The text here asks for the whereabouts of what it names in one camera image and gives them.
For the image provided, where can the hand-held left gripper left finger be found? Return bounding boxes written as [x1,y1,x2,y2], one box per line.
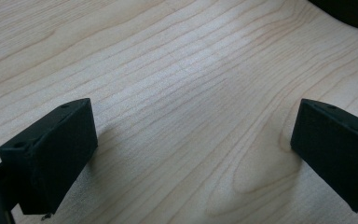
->
[0,97,99,216]

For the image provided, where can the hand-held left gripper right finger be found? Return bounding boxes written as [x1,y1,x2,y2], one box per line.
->
[290,98,358,216]

